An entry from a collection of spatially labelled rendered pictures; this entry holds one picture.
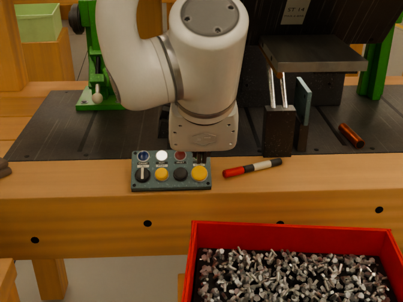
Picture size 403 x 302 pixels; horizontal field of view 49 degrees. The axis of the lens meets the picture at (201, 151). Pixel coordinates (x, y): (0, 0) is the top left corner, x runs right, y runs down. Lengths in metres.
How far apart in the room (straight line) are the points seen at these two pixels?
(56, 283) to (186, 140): 1.31
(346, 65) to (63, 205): 0.57
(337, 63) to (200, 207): 0.36
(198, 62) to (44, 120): 0.75
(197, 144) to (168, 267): 1.37
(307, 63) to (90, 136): 0.52
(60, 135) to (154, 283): 1.00
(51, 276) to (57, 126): 0.86
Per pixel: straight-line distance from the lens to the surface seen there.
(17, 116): 1.28
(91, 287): 1.95
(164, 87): 0.48
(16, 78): 1.44
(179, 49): 0.47
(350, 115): 1.20
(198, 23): 0.46
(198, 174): 0.81
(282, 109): 0.90
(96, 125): 1.11
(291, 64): 0.79
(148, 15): 1.31
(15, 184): 0.91
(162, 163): 0.83
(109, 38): 0.47
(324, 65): 0.81
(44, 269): 1.83
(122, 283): 1.94
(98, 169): 0.91
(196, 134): 0.62
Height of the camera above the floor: 1.36
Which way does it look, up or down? 28 degrees down
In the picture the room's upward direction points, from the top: straight up
